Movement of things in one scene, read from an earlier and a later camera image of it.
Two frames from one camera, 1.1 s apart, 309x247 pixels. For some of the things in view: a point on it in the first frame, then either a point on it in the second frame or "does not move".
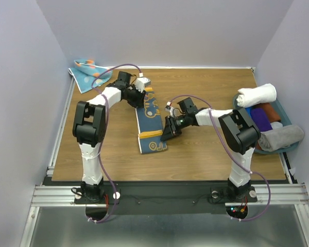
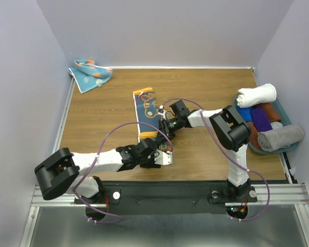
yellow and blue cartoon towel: x=150 y=124 does not move
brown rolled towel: x=272 y=113 does not move
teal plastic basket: x=284 y=118 does not move
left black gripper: x=139 y=103 to x=150 y=163
